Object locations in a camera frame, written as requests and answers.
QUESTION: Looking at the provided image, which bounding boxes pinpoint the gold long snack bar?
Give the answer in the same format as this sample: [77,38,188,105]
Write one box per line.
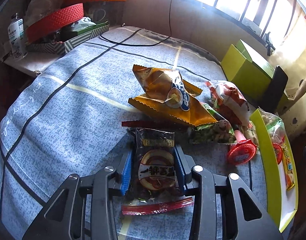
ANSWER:
[282,144,295,190]

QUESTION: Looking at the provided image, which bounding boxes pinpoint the dark red-edged cake packet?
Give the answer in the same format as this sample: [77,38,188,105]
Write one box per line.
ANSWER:
[122,120,194,216]

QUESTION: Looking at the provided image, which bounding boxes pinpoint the green snack packet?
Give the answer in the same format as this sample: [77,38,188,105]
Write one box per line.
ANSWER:
[190,102,236,145]

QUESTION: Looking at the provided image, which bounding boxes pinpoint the red lid jelly cup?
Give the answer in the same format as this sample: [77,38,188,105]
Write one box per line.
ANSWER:
[227,129,257,165]

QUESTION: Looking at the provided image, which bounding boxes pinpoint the pale green nut packet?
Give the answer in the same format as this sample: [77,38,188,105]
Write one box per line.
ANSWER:
[241,121,259,146]

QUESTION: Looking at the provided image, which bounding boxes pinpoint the white orange snack bag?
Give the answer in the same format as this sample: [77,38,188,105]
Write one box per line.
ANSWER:
[206,80,251,126]

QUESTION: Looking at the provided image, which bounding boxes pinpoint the orange yellow chips bag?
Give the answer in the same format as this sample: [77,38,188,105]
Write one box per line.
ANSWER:
[128,64,217,127]

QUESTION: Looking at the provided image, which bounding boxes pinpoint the clear bag white candies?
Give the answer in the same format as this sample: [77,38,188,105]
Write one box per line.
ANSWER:
[257,108,286,146]

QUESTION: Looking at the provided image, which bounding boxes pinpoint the shallow green-rimmed box tray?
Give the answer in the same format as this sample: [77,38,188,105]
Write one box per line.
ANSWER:
[250,109,299,232]

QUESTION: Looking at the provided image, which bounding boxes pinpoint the black smartphone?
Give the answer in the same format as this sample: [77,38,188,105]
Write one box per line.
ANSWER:
[261,66,288,113]

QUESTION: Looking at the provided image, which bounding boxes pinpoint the grey plaid bed sheet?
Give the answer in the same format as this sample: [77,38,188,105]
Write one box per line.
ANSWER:
[0,26,268,240]

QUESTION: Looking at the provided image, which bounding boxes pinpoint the green cardboard box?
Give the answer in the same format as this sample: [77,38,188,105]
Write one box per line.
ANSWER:
[221,40,288,113]

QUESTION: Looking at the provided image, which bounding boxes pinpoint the striped green white box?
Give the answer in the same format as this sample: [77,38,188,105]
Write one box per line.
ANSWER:
[27,21,110,56]

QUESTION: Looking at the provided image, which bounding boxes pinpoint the bedside white table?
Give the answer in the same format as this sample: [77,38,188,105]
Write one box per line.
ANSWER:
[4,52,61,77]

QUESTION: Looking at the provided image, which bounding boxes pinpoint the red woven basket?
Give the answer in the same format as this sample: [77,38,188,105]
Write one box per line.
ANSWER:
[26,3,84,43]

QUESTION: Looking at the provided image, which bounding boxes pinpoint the white plastic bottle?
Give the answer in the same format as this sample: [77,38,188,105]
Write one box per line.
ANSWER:
[8,13,27,61]

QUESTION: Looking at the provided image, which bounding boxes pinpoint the black window clamp mount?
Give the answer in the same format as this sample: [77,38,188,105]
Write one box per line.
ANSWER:
[264,31,275,56]

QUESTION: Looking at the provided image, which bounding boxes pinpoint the black power cable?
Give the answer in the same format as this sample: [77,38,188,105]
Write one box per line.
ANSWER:
[99,0,174,47]

